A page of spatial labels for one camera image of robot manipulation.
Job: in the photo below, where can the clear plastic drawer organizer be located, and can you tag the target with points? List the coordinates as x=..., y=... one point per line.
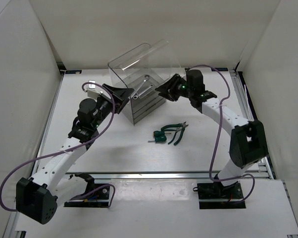
x=128, y=69

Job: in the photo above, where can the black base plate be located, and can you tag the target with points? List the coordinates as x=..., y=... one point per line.
x=97, y=195
x=214, y=196

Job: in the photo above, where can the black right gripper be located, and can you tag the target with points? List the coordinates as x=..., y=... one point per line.
x=166, y=88

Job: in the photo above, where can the large green cutting pliers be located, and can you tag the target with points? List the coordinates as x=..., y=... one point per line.
x=179, y=135

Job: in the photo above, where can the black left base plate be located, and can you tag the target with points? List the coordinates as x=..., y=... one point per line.
x=97, y=195

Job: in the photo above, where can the small green cutting pliers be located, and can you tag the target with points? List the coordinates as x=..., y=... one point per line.
x=175, y=131

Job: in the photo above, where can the large silver ratchet wrench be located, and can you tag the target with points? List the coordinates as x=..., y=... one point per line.
x=146, y=77

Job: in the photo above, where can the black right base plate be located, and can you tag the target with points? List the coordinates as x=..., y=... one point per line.
x=214, y=196

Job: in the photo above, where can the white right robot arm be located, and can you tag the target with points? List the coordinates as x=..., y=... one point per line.
x=247, y=138

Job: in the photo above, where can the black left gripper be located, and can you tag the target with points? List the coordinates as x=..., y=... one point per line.
x=123, y=93

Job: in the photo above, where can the aluminium frame rail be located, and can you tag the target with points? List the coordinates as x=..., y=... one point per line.
x=150, y=175

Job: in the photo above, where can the green stubby phillips screwdriver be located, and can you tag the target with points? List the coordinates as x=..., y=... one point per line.
x=159, y=133

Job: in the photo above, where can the small silver ratchet wrench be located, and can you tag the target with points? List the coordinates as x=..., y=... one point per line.
x=139, y=94

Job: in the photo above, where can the green stubby flat screwdriver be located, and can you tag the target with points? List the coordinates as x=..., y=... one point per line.
x=158, y=139

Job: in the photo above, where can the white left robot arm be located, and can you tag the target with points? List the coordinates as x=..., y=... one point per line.
x=39, y=196

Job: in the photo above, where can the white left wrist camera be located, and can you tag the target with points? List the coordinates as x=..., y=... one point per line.
x=91, y=90

